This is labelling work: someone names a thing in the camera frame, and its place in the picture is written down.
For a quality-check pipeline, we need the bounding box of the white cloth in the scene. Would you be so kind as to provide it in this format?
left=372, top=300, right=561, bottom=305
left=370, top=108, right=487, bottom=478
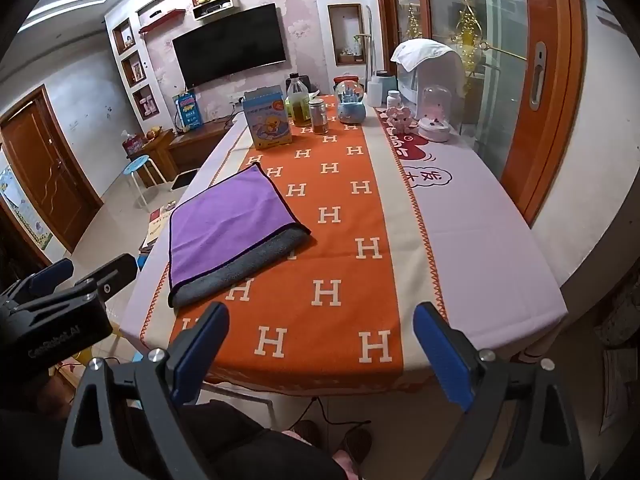
left=390, top=39, right=452, bottom=74

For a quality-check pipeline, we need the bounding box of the orange letter-print table runner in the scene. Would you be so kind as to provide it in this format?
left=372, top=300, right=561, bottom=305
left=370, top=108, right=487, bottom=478
left=140, top=94, right=449, bottom=397

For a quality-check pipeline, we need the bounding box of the blue snow globe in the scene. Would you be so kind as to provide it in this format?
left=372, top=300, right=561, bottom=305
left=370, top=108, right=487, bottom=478
left=334, top=76, right=367, bottom=125

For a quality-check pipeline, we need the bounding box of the dark floor mat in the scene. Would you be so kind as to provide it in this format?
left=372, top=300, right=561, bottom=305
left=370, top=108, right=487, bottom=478
left=170, top=170, right=202, bottom=192

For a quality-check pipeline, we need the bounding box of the black wall television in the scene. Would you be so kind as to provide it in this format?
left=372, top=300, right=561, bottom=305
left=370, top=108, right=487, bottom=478
left=172, top=3, right=289, bottom=89

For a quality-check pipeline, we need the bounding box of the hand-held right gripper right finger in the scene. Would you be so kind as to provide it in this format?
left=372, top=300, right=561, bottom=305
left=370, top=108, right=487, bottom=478
left=412, top=301, right=586, bottom=480

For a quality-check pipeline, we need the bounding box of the blue toy board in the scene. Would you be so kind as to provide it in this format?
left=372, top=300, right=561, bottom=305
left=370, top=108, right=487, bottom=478
left=173, top=91, right=204, bottom=134

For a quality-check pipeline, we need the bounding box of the purple towel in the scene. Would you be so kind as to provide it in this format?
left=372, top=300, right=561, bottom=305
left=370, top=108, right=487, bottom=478
left=167, top=162, right=312, bottom=293

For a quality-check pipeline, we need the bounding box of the glass dome ornament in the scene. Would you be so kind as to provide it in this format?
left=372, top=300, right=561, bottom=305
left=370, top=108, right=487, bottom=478
left=417, top=86, right=454, bottom=142

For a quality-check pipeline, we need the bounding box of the white box wall shelf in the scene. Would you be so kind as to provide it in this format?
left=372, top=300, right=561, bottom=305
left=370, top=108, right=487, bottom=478
left=192, top=0, right=241, bottom=21

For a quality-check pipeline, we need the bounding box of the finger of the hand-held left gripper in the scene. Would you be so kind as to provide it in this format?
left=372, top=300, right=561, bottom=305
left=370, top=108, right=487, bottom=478
left=74, top=253, right=138, bottom=307
left=26, top=258, right=75, bottom=296

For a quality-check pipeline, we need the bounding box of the white water dispenser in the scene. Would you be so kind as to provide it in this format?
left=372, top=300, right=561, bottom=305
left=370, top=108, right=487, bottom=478
left=396, top=42, right=466, bottom=128

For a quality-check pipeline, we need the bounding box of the tall wall niche shelf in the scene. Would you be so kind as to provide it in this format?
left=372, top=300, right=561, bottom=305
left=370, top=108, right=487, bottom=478
left=327, top=3, right=364, bottom=67

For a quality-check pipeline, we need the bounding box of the wooden sliding door frame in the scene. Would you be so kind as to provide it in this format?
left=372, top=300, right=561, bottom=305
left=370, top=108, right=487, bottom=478
left=500, top=0, right=587, bottom=227

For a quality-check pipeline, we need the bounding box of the white jar with dark lid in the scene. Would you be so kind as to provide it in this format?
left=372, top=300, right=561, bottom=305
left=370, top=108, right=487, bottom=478
left=367, top=71, right=399, bottom=109

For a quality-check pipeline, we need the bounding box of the blue cardboard box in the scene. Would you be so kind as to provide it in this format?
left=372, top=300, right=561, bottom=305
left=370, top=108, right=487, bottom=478
left=242, top=87, right=294, bottom=151

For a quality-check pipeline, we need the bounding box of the colourful wall poster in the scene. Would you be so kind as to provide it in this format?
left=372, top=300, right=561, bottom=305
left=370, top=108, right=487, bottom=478
left=0, top=164, right=54, bottom=252

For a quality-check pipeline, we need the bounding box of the gold hanging ornament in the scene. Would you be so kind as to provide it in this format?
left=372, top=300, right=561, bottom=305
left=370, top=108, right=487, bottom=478
left=449, top=0, right=489, bottom=97

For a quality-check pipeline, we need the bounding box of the clear oil bottle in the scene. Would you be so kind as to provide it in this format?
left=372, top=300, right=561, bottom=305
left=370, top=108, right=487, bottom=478
left=286, top=74, right=312, bottom=128

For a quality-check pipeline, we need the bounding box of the red wall shelf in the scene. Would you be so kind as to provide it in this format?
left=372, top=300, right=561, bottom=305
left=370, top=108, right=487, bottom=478
left=138, top=8, right=186, bottom=35

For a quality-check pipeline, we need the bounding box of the pink toy figure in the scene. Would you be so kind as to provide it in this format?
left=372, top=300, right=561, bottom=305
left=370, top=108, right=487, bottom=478
left=383, top=105, right=414, bottom=135

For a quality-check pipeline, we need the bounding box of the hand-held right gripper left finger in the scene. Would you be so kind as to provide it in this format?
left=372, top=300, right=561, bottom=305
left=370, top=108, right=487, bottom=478
left=60, top=302, right=231, bottom=480

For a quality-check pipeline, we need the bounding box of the silver door handle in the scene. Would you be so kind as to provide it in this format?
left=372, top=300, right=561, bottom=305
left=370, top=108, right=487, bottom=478
left=529, top=41, right=547, bottom=111

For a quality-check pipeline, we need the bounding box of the wooden room door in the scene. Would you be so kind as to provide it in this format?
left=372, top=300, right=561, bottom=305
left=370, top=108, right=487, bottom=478
left=0, top=85, right=102, bottom=254

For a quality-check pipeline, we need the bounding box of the glass spice jar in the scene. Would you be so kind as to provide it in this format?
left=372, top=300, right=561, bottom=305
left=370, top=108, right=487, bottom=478
left=308, top=98, right=330, bottom=136

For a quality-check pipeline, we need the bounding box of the wooden television cabinet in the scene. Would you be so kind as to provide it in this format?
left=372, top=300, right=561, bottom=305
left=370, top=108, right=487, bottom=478
left=137, top=120, right=237, bottom=182

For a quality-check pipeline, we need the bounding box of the grey towel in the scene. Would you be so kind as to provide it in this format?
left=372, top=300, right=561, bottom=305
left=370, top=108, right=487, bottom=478
left=167, top=227, right=313, bottom=310

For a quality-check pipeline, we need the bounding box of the orange H-pattern tablecloth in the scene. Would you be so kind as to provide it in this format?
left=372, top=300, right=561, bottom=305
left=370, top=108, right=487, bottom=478
left=120, top=92, right=569, bottom=362

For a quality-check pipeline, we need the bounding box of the black cable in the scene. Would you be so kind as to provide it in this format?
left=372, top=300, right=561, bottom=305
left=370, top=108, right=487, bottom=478
left=309, top=394, right=372, bottom=432

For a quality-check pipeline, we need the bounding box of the blue round stool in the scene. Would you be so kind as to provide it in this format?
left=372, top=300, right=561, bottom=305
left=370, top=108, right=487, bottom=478
left=122, top=155, right=169, bottom=211

